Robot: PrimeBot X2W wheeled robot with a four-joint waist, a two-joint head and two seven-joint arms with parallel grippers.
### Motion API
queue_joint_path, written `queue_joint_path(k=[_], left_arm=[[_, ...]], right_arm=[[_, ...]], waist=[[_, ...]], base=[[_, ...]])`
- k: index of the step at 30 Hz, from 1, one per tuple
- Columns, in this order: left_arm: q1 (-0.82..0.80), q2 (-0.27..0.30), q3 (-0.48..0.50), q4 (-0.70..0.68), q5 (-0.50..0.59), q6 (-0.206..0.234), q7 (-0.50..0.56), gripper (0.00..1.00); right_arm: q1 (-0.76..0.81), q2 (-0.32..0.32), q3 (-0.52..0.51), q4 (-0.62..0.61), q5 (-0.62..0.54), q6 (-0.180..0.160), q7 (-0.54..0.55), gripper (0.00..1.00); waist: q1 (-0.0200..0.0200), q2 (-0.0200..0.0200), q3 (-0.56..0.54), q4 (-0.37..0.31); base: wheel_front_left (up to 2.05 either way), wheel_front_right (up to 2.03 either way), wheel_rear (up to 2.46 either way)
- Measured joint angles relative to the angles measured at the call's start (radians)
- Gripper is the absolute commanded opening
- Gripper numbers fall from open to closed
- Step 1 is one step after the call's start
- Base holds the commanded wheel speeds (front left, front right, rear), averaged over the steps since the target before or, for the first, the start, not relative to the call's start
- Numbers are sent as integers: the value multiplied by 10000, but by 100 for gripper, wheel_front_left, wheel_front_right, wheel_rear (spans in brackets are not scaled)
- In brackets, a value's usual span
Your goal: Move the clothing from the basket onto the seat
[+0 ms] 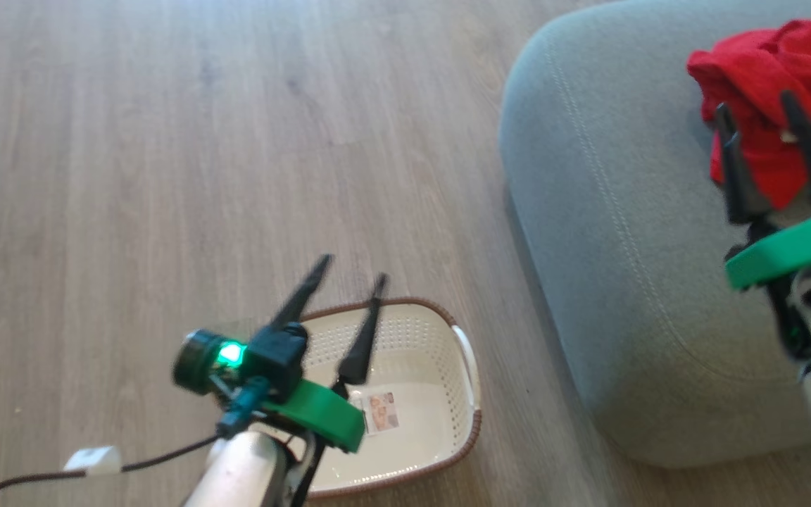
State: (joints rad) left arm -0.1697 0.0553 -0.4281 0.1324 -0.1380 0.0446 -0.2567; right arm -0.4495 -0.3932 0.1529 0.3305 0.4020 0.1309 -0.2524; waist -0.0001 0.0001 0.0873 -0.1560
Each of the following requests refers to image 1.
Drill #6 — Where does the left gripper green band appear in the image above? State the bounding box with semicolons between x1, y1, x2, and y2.
173;253;388;453

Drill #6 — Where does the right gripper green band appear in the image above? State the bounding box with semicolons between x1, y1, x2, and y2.
713;89;811;291

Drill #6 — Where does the red garment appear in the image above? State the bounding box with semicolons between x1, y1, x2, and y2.
687;20;811;211

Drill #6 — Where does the white basket brown rim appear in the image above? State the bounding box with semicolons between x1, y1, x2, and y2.
291;297;483;501

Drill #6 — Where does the grey fabric sofa seat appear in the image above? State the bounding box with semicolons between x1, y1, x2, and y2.
498;0;811;470

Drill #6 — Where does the printed label sticker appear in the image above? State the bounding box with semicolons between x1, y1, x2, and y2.
361;392;400;436

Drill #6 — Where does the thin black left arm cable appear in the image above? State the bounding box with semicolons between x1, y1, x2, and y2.
291;431;327;507

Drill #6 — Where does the black left camera cable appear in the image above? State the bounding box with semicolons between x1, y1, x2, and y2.
0;377;270;507

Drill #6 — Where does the white cable tag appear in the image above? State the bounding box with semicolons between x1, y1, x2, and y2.
63;446;123;475

